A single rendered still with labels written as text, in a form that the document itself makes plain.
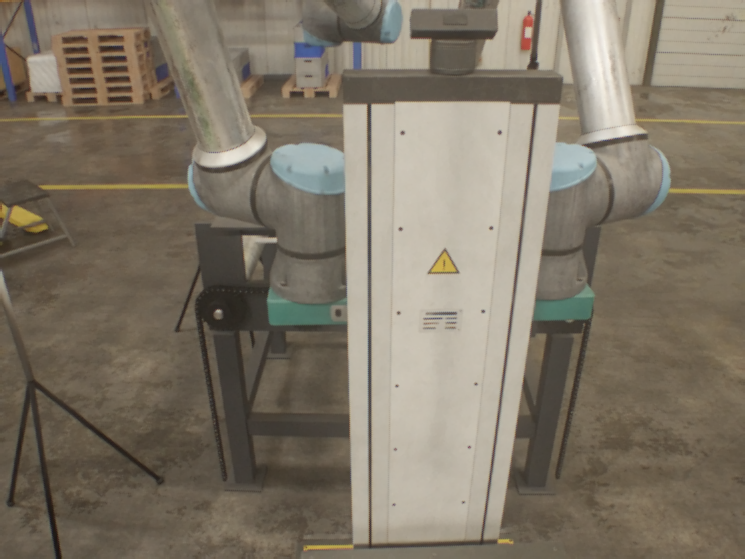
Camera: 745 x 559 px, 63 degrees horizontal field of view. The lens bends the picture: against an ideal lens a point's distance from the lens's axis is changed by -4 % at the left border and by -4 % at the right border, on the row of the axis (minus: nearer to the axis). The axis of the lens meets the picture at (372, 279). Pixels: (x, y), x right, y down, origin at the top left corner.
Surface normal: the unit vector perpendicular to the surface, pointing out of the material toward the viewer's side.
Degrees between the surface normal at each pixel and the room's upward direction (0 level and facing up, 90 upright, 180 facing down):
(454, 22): 61
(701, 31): 90
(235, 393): 90
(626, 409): 0
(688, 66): 90
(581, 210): 90
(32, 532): 0
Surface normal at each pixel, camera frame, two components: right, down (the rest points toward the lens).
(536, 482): -0.02, 0.47
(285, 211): -0.50, 0.40
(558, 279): 0.08, 0.14
